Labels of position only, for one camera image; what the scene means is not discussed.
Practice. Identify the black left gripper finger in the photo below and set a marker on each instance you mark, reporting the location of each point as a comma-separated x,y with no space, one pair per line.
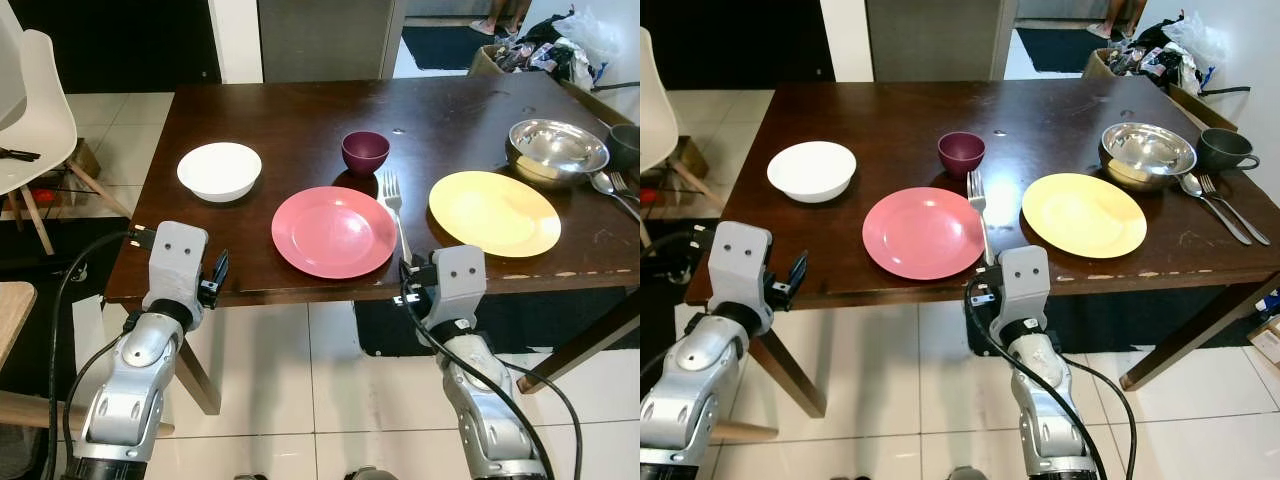
801,268
211,270
788,272
223,266

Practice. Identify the silver metal fork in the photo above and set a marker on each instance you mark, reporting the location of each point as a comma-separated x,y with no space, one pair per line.
978,195
1210,186
392,195
620,182

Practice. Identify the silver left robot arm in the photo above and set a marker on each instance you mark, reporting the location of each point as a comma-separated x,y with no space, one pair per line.
700,380
135,380

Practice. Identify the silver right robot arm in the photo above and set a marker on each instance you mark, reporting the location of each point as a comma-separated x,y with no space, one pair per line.
490,410
1050,410

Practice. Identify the pink plate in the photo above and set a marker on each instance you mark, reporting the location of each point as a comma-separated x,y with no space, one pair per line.
923,233
333,232

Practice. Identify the white bowl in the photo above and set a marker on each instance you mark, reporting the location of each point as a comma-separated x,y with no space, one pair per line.
812,170
220,170

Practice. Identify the yellow plate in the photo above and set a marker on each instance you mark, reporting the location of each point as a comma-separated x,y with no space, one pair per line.
495,213
1084,214

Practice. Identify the black floor mat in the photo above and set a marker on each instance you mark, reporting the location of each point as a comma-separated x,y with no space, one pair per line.
40,270
665,300
540,315
1150,315

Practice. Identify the purple bowl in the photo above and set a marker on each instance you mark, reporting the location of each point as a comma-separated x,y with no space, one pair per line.
961,153
365,152

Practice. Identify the brown cardboard box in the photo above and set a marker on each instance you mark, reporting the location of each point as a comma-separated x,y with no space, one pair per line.
688,158
80,160

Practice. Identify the dark brown wooden table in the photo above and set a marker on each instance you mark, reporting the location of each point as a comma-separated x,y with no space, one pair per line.
300,115
880,110

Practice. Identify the steel bowl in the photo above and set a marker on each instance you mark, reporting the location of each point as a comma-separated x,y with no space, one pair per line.
557,150
1148,155

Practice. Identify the grey robot right foot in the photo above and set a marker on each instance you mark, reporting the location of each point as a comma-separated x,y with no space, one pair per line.
372,474
968,474

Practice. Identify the dark green mug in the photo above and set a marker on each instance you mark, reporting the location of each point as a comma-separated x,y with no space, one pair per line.
626,148
1222,150

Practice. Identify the silver metal spoon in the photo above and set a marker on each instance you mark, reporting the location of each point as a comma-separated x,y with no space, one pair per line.
604,183
1192,186

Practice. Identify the white plastic chair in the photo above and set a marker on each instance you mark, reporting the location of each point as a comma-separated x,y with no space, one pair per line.
655,100
45,110
10,70

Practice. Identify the small black object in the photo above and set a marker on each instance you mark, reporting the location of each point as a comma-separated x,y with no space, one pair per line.
18,154

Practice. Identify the black door mat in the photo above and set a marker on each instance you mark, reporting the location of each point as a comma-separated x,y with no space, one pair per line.
440,48
1060,50

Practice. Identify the dark door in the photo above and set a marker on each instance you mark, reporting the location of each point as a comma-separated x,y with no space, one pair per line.
740,40
120,40

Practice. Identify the grey door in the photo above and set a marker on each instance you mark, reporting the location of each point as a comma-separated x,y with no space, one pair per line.
940,40
330,40

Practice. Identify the cardboard box of rubbish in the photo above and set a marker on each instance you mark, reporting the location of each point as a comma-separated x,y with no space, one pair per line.
530,58
1140,60

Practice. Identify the person's bare feet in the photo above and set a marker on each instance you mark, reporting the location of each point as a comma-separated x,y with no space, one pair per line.
1125,22
495,22

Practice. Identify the white plastic bag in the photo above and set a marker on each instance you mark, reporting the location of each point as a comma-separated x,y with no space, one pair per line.
1195,40
592,35

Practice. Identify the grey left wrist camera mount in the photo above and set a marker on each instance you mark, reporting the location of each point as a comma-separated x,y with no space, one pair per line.
738,265
177,265

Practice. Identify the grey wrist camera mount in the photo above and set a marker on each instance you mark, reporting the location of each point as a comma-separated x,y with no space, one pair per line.
177,265
460,282
738,265
1024,282

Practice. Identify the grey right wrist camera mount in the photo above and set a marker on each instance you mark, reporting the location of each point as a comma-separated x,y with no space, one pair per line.
1024,282
460,282

